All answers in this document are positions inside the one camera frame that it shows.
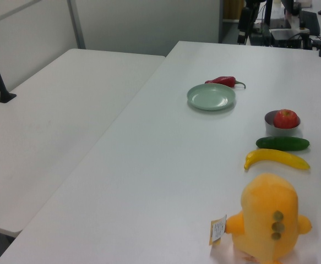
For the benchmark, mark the red chili pepper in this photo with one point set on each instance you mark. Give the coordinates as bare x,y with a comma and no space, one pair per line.
225,80

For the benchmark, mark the green cucumber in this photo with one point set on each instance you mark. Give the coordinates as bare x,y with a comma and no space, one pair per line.
282,143

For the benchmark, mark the grey bowl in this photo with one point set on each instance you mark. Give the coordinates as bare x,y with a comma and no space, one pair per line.
270,127

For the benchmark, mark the yellow banana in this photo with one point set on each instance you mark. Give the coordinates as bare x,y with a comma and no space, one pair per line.
276,156

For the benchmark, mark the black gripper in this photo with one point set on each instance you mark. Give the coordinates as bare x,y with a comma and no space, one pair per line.
245,19

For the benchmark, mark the thin black upright pole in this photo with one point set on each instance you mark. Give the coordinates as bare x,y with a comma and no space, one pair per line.
268,12

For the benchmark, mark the light green plate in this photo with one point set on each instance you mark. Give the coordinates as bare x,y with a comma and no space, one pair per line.
211,96

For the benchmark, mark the white side table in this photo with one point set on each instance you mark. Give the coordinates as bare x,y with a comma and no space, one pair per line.
53,118

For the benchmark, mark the grey partition frame post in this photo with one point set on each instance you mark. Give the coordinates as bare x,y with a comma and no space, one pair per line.
76,24

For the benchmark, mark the yellow plush toy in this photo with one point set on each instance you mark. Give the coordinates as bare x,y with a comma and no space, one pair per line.
267,217

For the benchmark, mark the red apple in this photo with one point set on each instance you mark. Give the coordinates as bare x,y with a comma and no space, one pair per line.
285,119

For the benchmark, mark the yellow cabinet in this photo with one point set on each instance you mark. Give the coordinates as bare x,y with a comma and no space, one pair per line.
233,9

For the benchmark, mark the black electronics box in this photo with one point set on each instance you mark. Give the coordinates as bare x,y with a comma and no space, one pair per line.
285,38

